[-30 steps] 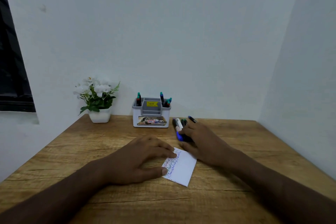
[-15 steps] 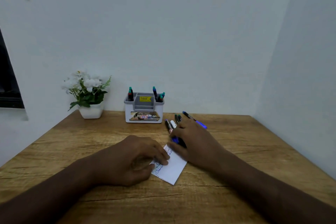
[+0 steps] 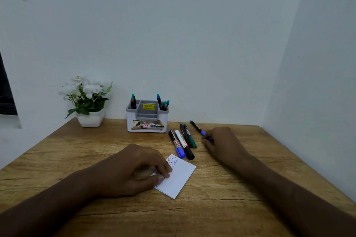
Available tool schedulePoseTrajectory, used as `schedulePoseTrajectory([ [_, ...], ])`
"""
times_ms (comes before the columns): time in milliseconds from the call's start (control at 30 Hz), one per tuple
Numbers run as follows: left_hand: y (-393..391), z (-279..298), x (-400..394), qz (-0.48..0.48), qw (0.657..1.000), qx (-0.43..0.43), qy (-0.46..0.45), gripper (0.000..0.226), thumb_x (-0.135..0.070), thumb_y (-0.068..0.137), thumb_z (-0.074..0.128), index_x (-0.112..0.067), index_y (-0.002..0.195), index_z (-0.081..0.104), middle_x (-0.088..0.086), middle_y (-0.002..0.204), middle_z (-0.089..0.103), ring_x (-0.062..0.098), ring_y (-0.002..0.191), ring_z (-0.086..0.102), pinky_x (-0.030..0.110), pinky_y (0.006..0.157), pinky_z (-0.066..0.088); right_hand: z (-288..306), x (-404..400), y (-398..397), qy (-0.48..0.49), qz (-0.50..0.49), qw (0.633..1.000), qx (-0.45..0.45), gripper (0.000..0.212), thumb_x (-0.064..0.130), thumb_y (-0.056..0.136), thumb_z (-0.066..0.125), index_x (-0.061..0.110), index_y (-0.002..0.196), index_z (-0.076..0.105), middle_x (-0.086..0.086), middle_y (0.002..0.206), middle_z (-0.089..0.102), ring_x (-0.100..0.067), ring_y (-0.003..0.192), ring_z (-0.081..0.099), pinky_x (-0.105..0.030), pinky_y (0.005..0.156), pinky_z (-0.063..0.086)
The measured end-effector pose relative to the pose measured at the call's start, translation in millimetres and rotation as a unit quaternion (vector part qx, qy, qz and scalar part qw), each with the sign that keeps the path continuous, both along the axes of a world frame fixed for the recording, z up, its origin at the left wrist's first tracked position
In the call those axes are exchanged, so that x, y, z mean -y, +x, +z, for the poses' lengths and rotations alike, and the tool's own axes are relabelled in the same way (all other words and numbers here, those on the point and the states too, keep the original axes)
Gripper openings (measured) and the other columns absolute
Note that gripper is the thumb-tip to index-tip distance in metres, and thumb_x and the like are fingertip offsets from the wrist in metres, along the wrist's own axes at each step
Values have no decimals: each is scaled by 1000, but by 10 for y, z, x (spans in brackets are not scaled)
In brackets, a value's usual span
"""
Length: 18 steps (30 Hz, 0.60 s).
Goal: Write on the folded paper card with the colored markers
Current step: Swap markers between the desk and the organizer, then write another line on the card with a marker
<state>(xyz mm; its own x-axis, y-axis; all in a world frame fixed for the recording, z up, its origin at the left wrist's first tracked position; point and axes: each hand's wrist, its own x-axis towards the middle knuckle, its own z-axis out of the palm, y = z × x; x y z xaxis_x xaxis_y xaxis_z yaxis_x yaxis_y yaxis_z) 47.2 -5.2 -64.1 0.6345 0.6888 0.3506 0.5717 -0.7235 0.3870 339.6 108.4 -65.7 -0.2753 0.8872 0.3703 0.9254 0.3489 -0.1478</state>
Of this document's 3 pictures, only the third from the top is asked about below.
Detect person's right hand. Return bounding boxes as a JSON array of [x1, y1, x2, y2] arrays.
[[202, 126, 251, 171]]

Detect person's left hand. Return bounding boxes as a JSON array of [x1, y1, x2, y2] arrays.
[[92, 144, 173, 198]]

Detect black marker with purple cap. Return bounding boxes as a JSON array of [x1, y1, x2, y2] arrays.
[[190, 120, 214, 142]]

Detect white paper note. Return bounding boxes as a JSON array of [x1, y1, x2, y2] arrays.
[[151, 154, 196, 200]]

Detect person's right forearm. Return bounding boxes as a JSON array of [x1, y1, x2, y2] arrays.
[[234, 153, 356, 237]]

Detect person's left forearm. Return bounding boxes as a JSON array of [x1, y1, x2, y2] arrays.
[[0, 168, 97, 237]]

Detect black marker with green cap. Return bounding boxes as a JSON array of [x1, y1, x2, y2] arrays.
[[183, 124, 197, 149]]

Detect white marker with black cap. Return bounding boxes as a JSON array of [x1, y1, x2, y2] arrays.
[[175, 130, 195, 161]]

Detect marker with blue cap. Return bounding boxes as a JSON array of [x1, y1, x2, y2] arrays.
[[168, 130, 186, 159]]

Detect grey and white pen holder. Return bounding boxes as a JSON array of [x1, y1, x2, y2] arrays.
[[126, 100, 169, 133]]

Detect white flowers in white pot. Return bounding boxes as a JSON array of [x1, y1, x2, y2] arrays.
[[58, 76, 113, 128]]

